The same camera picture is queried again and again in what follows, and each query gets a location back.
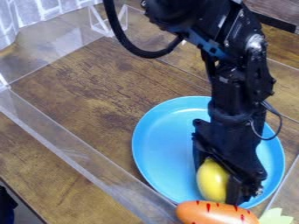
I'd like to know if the thin black wire loop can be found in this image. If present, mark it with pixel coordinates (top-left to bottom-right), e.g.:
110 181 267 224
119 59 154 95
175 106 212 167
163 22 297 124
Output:
249 100 283 142

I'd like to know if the orange toy carrot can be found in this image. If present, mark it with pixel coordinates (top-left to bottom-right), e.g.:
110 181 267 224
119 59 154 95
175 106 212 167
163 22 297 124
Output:
176 200 295 224

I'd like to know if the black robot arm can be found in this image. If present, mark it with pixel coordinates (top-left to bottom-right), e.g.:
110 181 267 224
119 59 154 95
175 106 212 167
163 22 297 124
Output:
144 0 277 205

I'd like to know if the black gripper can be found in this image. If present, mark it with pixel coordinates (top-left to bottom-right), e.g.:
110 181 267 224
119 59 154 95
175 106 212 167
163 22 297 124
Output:
191 101 267 206

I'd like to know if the dark baseboard strip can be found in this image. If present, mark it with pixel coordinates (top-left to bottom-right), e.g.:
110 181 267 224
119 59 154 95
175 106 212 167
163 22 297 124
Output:
257 14 295 33

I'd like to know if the white brick pattern curtain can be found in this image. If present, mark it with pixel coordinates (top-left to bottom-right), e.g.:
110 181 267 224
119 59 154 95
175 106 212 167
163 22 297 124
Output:
0 0 103 51

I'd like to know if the yellow toy lemon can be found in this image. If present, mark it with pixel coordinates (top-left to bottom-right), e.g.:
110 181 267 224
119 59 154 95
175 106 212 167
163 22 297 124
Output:
196 157 230 203

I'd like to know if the blue round plastic tray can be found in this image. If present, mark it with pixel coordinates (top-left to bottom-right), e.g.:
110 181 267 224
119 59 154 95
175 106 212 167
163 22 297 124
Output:
132 96 286 208

